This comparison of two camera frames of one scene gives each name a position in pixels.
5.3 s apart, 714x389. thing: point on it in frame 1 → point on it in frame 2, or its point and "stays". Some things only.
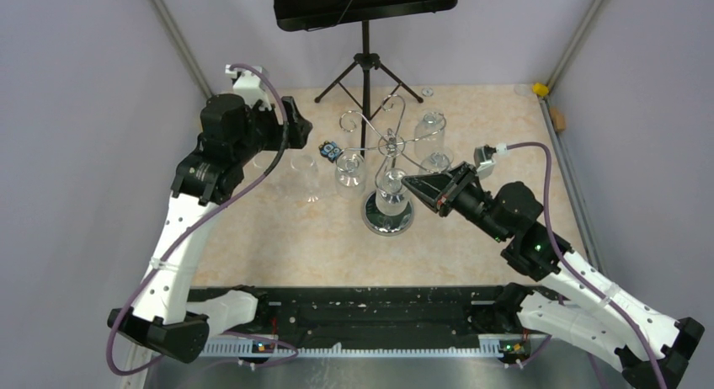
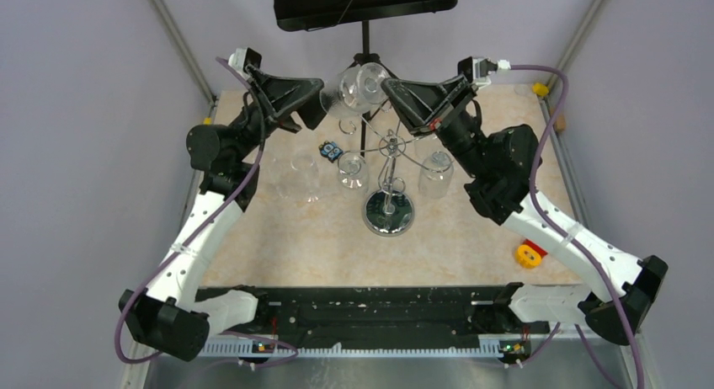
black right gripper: x=444 y=187 → x=444 y=101
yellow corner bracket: x=540 y=89 stays
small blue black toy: x=330 y=151 stays
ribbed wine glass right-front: x=436 y=162 stays
